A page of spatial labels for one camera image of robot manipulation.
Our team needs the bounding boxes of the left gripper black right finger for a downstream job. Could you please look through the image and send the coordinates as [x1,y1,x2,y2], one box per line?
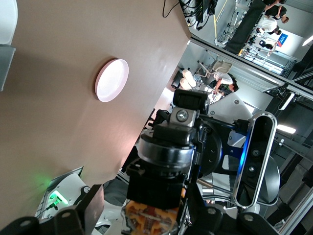
[185,185,277,235]

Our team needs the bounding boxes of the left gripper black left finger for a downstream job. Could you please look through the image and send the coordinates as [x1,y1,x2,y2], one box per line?
[0,183,106,235]

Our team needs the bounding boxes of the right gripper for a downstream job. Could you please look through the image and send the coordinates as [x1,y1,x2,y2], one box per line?
[170,89,224,177]

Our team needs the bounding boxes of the orange and black switch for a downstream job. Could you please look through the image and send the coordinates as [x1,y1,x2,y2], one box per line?
[121,123,198,235]

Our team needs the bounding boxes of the metal base plate right arm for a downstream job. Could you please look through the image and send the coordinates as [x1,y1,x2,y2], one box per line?
[36,166,84,218]

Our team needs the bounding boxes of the white lidded box grey latches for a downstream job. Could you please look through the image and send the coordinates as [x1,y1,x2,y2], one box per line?
[0,0,19,93]

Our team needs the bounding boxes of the crouching person white shirt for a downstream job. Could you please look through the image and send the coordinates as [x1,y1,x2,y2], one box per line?
[212,70,239,98]

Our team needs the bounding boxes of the beige office chair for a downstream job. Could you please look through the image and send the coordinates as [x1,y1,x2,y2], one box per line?
[197,60,233,81]

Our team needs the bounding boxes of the round pink plate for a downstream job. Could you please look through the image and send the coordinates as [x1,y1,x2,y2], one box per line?
[94,58,130,103]

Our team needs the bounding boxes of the standing person white shirt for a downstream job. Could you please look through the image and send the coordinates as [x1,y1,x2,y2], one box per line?
[259,17,282,36]

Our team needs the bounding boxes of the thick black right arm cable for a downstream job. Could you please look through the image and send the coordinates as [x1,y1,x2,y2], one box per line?
[199,115,250,134]

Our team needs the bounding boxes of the thin black looped cable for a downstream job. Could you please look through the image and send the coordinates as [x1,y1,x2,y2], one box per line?
[162,0,181,18]

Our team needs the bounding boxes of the blue wall sign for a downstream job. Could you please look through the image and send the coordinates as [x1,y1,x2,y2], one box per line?
[277,33,289,47]

